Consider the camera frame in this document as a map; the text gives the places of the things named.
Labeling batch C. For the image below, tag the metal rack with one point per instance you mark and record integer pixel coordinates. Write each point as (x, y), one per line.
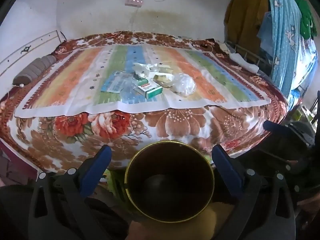
(252, 55)

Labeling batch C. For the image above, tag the blue cartoon printed sheet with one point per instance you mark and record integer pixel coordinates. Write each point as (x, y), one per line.
(285, 37)

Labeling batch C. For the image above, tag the clear plastic wrapper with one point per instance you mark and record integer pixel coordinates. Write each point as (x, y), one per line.
(131, 90)

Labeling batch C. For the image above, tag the gold wrapper with white tissue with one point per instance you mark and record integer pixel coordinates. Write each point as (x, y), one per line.
(161, 79)

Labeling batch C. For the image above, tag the rainbow striped mat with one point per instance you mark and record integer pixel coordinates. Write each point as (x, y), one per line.
(75, 80)

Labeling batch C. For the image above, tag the white plastic bag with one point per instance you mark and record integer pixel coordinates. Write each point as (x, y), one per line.
(145, 68)

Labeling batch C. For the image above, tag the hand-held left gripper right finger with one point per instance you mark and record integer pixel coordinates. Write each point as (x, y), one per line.
(226, 166)

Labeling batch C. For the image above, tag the mustard yellow coat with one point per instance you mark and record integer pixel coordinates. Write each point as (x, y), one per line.
(246, 17)

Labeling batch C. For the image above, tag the brown bin with gold rim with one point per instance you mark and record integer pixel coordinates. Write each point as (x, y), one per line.
(170, 182)

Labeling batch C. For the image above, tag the floral blanket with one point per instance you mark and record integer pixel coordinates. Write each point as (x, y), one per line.
(175, 127)

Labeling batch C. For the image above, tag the green and white medicine box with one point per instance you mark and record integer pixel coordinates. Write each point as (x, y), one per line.
(150, 89)

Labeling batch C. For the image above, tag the green garment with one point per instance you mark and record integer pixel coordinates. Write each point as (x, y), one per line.
(305, 20)

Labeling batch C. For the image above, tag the grey striped pillow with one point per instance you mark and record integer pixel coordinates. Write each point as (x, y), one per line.
(33, 70)

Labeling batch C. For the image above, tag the clear plastic bag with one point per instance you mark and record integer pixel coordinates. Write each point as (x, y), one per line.
(185, 85)

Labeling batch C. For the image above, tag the person's right forearm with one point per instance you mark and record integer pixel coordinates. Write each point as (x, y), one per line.
(310, 217)

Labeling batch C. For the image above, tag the pink power strip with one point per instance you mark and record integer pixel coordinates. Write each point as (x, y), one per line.
(134, 2)

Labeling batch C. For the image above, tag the white headboard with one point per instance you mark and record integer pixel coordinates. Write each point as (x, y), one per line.
(30, 47)

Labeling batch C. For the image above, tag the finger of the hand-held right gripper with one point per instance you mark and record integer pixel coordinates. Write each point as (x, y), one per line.
(276, 128)
(280, 158)

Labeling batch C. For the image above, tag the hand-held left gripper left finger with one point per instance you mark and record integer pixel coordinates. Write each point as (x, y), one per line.
(98, 166)

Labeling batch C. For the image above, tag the blue mask packet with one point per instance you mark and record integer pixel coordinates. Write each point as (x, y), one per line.
(115, 83)

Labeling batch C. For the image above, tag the white folded cloth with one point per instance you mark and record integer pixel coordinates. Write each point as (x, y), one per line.
(243, 61)

